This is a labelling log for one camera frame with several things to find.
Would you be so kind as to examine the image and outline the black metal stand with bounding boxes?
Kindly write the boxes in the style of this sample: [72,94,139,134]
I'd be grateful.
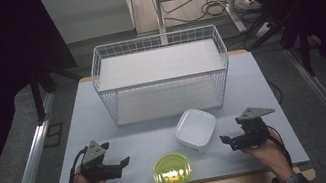
[26,60,89,126]
[235,0,326,88]

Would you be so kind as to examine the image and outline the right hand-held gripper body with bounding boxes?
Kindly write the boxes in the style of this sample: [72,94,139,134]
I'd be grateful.
[224,102,282,152]

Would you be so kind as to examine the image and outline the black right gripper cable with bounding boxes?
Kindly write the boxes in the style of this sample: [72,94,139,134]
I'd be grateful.
[266,122,294,172]

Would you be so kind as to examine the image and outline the thin black cable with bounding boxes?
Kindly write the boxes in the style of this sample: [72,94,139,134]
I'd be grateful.
[267,78,286,108]

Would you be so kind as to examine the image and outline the green round bowl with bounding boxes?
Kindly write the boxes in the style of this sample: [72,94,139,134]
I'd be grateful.
[149,148,195,183]

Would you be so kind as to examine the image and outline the white wire shelf rack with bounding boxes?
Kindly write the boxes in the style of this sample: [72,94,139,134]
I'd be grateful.
[85,22,239,131]

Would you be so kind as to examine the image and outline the white power strip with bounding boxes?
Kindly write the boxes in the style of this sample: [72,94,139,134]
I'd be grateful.
[253,20,278,39]

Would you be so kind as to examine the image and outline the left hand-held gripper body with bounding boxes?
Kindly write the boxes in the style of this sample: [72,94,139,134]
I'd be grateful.
[75,135,126,183]

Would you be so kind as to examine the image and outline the black floor bracket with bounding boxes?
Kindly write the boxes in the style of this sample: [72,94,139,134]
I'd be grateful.
[40,121,68,149]

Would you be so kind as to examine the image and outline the person's right hand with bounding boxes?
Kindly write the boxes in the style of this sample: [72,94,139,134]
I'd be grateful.
[239,128,297,183]

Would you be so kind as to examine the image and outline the white square bowl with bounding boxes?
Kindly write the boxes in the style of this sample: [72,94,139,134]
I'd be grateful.
[171,104,223,158]

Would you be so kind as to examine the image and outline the black floor cables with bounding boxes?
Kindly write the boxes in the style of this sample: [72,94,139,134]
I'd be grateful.
[160,0,261,28]

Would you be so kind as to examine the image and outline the white panel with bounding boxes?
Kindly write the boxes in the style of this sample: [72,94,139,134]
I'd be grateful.
[40,0,137,49]

